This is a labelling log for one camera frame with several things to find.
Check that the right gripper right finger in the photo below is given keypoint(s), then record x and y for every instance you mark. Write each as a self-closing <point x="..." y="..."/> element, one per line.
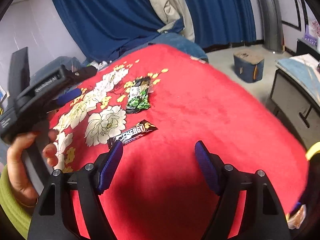
<point x="263" y="216"/>

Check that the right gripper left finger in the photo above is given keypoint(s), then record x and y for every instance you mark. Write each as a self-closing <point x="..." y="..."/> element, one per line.
<point x="54" y="216"/>

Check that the yellow white snack bag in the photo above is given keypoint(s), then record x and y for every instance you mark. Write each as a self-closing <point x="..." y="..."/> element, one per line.
<point x="296" y="220"/>

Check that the green black snack wrapper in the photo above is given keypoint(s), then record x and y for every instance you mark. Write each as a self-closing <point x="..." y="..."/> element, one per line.
<point x="138" y="99"/>

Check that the black energy bar wrapper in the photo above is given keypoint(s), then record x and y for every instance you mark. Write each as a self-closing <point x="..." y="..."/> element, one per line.
<point x="139" y="130"/>

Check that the yellow rim trash bin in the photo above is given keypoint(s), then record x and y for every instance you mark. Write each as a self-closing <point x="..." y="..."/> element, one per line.
<point x="313" y="150"/>

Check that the green left sleeve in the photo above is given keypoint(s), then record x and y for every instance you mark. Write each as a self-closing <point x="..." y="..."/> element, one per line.
<point x="18" y="196"/>

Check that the stuffed toys pile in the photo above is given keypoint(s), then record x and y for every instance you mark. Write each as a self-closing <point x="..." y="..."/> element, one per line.
<point x="100" y="65"/>

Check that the dark blue curtain left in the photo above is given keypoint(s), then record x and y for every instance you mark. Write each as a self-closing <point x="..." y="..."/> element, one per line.
<point x="105" y="29"/>

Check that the dark blue curtain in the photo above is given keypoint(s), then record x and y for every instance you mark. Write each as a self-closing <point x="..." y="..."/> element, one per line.
<point x="105" y="29"/>
<point x="220" y="22"/>

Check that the red floral blanket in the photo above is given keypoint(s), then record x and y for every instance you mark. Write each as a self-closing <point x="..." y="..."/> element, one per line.
<point x="159" y="191"/>

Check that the blue storage stool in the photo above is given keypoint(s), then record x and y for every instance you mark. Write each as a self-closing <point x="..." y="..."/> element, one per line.
<point x="248" y="65"/>

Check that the blue sofa cover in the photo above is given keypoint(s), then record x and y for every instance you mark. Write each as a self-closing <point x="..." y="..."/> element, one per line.
<point x="176" y="41"/>

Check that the black tv cabinet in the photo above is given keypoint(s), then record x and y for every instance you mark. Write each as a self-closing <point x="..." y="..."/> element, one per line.
<point x="303" y="47"/>

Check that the beige curtain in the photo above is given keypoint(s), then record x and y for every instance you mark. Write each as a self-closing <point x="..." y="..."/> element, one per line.
<point x="176" y="17"/>

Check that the purple box on cabinet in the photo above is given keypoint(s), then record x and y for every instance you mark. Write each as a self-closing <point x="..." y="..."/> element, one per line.
<point x="309" y="38"/>

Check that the silver tower air conditioner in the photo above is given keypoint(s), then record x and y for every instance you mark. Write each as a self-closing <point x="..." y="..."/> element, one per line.
<point x="272" y="25"/>

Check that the dark blue curtain right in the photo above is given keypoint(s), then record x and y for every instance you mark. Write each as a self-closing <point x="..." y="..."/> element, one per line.
<point x="220" y="22"/>

